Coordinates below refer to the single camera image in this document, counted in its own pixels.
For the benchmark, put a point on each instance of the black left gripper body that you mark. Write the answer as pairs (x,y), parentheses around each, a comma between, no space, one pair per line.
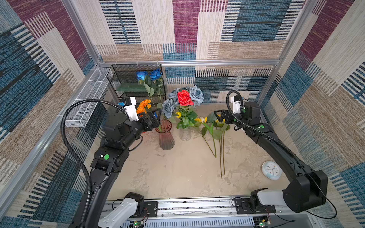
(148,127)

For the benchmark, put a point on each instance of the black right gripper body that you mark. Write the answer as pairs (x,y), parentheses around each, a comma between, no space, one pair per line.
(228,116)

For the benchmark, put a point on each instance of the orange marigold bunch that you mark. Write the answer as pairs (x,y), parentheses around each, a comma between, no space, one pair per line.
(144,106)

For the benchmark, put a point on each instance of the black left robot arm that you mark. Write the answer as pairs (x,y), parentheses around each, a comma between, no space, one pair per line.
(109,159)

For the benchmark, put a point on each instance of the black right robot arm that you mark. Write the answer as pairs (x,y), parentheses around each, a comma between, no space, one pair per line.
(307,188)

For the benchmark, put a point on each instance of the clear glass vase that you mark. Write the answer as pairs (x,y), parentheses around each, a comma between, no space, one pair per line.
(185,134)

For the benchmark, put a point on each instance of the grey blue rose bunch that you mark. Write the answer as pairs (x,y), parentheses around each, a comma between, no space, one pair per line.
(171,105)

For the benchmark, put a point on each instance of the red rose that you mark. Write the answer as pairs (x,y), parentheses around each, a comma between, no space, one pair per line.
(184,98)

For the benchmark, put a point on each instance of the left blue rose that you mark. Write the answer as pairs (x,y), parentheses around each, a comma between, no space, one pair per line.
(141,75)

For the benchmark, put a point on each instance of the right blue rose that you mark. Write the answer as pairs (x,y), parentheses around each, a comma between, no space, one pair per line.
(156,74)

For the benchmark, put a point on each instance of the white round clock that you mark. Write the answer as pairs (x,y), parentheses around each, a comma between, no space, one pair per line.
(271,170)

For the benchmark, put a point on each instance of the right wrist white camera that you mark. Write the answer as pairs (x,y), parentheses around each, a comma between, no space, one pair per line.
(236,104)

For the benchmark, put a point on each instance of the black wire mesh shelf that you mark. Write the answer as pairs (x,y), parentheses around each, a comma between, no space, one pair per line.
(122,78)

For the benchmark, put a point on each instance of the white wire mesh tray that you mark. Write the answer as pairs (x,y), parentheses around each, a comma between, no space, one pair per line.
(93,89)

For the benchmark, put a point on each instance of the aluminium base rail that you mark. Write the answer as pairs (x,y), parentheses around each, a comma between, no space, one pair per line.
(217,212)

